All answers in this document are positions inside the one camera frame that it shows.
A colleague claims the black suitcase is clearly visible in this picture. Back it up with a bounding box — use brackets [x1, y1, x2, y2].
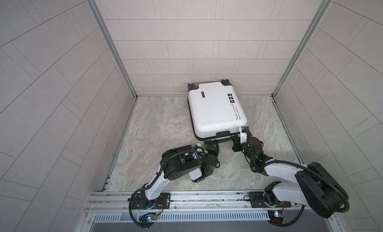
[188, 79, 247, 142]

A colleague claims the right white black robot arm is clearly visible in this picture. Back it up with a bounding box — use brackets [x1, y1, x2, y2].
[231, 136, 350, 228]

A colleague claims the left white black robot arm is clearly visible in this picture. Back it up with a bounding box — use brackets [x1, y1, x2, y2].
[129, 140, 220, 228]

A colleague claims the right small circuit board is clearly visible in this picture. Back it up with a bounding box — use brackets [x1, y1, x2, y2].
[267, 210, 286, 225]

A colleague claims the small circuit board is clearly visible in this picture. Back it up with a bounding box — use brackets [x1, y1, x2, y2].
[139, 213, 159, 224]
[267, 210, 286, 225]

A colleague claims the left small circuit board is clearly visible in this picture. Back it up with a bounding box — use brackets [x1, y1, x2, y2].
[139, 213, 159, 224]

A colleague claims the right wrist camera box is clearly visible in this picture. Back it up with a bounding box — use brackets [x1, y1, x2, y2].
[239, 126, 251, 144]

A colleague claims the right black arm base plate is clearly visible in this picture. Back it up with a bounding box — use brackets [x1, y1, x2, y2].
[248, 191, 291, 208]

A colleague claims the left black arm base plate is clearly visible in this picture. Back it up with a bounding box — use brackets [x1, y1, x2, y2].
[129, 192, 171, 210]

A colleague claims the aluminium mounting rail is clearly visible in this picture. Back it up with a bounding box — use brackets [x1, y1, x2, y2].
[85, 190, 301, 223]

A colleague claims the right aluminium corner post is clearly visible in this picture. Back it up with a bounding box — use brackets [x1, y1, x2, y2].
[271, 0, 333, 99]

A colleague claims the aluminium corner post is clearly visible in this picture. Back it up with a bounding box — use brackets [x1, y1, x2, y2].
[271, 0, 333, 99]
[85, 0, 138, 98]

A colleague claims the left aluminium corner post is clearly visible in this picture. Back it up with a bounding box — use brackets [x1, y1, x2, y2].
[85, 0, 138, 98]

